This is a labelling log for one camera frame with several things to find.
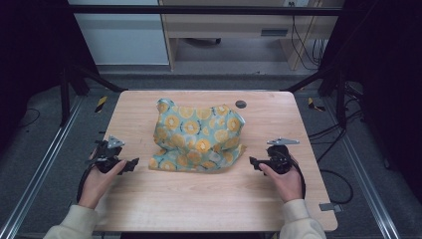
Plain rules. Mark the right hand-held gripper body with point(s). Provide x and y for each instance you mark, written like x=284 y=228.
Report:
x=280 y=156

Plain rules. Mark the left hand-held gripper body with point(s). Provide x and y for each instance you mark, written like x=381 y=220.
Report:
x=106 y=156

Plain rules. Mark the teal cloth with orange print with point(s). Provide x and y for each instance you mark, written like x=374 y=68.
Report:
x=195 y=136

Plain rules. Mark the person's right hand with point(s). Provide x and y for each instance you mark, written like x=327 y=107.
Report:
x=286 y=186

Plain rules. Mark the person's left hand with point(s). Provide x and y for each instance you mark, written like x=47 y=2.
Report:
x=97 y=186

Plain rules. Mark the yellow black floor tape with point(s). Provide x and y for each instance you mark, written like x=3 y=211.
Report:
x=313 y=104
x=101 y=103

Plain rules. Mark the dark round table grommet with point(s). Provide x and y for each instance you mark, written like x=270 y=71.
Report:
x=241 y=104

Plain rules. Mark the grey metal table clip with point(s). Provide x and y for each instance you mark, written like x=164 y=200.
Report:
x=330 y=207

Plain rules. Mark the black metal stand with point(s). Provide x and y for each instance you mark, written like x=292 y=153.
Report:
x=65 y=96
x=341 y=99

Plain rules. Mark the white cabinet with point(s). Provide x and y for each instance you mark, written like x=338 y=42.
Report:
x=122 y=36

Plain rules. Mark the metal floor rail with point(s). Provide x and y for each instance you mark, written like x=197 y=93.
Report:
x=365 y=179
x=36 y=176

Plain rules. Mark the black horizontal frame bar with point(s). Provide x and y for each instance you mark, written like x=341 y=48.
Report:
x=199 y=10

